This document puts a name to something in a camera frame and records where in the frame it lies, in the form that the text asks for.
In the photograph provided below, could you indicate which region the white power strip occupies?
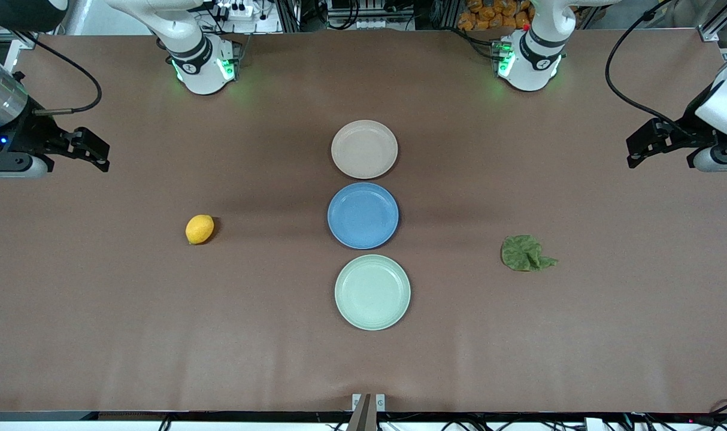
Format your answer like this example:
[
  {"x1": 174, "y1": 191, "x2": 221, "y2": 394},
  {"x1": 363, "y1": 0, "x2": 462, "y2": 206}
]
[{"x1": 216, "y1": 1, "x2": 258, "y2": 20}]

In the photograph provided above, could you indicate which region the blue round plate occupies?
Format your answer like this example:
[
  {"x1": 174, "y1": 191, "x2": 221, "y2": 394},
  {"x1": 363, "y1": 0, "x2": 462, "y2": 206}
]
[{"x1": 327, "y1": 182, "x2": 399, "y2": 250}]

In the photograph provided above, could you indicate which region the orange snack packets pile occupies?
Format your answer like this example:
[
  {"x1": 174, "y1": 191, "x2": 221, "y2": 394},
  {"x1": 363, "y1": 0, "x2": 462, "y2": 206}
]
[{"x1": 458, "y1": 0, "x2": 535, "y2": 32}]

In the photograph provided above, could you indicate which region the silver metal mounting bracket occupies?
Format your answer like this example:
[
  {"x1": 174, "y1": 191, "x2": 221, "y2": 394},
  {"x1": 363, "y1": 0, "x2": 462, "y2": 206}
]
[{"x1": 352, "y1": 393, "x2": 386, "y2": 412}]

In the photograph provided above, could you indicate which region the aluminium frame profile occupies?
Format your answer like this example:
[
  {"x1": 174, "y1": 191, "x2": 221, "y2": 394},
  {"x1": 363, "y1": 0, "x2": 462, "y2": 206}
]
[{"x1": 275, "y1": 0, "x2": 302, "y2": 34}]

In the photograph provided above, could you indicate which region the yellow lemon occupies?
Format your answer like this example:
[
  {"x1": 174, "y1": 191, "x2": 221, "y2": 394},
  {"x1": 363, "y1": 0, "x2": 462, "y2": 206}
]
[{"x1": 185, "y1": 214, "x2": 215, "y2": 245}]

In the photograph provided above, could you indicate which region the pale green round plate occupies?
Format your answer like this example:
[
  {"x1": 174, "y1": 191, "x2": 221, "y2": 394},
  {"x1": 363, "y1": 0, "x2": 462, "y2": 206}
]
[{"x1": 334, "y1": 254, "x2": 411, "y2": 331}]

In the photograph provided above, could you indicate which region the beige round plate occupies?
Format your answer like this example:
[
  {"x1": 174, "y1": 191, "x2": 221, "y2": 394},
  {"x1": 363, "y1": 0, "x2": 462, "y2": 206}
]
[{"x1": 331, "y1": 120, "x2": 399, "y2": 180}]

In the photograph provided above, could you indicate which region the green lettuce leaf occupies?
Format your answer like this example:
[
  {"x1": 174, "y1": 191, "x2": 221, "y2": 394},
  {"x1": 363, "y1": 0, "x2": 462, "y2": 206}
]
[{"x1": 501, "y1": 235, "x2": 559, "y2": 272}]

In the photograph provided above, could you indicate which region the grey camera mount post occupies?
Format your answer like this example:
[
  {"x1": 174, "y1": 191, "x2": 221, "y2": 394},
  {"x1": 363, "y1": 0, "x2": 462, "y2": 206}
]
[{"x1": 347, "y1": 394, "x2": 377, "y2": 431}]

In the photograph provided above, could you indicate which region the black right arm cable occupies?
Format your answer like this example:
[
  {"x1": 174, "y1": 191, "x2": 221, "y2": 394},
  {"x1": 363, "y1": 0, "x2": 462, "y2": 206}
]
[{"x1": 13, "y1": 30, "x2": 103, "y2": 116}]

